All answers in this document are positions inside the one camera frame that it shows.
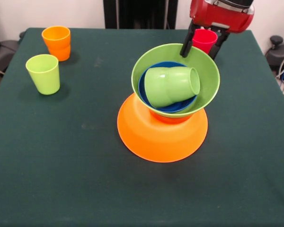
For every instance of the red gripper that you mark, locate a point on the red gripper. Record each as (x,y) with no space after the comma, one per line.
(217,16)

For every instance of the large light green bowl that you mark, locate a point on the large light green bowl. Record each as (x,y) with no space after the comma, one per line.
(208,71)

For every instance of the blue bowl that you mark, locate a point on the blue bowl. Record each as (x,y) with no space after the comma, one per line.
(142,92)

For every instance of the small red-orange bowl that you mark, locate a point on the small red-orange bowl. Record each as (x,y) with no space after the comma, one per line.
(170,119)

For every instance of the large orange bowl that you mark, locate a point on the large orange bowl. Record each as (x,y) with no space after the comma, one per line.
(161,142)

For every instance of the red cup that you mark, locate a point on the red cup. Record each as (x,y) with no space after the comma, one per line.
(203,41)

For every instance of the orange cup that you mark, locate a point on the orange cup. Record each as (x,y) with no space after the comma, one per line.
(58,47)

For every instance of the lime green cup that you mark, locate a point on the lime green cup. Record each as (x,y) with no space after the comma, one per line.
(43,75)

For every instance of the dark green tablecloth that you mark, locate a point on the dark green tablecloth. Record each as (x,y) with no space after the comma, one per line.
(61,177)

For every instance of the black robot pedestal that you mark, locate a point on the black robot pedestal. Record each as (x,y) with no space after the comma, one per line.
(142,11)

